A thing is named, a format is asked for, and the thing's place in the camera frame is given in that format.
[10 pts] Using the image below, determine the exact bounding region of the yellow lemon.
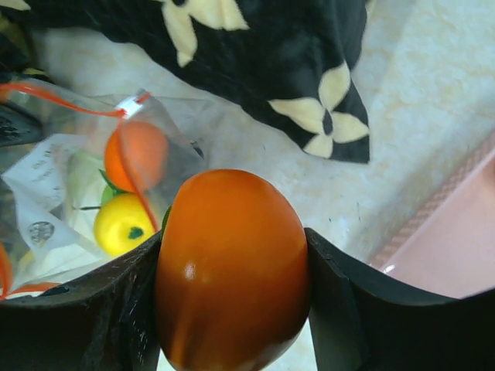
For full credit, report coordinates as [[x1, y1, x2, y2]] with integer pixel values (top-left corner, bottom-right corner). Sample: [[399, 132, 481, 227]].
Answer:
[[94, 193, 155, 257]]

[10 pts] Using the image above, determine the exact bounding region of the black floral pillow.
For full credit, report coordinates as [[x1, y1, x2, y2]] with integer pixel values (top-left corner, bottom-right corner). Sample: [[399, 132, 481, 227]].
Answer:
[[1, 1, 370, 163]]

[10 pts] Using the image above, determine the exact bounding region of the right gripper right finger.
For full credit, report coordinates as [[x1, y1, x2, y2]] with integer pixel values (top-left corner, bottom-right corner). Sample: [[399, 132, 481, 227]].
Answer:
[[305, 228, 494, 371]]

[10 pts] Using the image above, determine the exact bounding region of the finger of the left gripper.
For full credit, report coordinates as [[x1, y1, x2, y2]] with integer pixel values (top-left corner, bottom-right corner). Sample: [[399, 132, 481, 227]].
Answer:
[[0, 104, 43, 147]]

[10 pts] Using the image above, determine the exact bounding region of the clear zip top bag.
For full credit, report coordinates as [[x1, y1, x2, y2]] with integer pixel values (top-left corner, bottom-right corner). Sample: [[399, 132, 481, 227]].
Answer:
[[1, 80, 208, 300]]

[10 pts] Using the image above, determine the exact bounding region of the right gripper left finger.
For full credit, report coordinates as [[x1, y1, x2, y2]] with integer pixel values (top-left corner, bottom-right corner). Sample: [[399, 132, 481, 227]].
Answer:
[[1, 235, 160, 370]]

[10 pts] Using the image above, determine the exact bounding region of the orange tangerine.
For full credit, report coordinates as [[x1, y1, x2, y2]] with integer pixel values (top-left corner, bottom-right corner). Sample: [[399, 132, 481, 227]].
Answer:
[[155, 168, 310, 370], [104, 121, 169, 192]]

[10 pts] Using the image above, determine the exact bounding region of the pink plastic basket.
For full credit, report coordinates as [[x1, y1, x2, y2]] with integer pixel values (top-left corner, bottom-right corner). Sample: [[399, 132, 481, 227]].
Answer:
[[370, 135, 494, 298]]

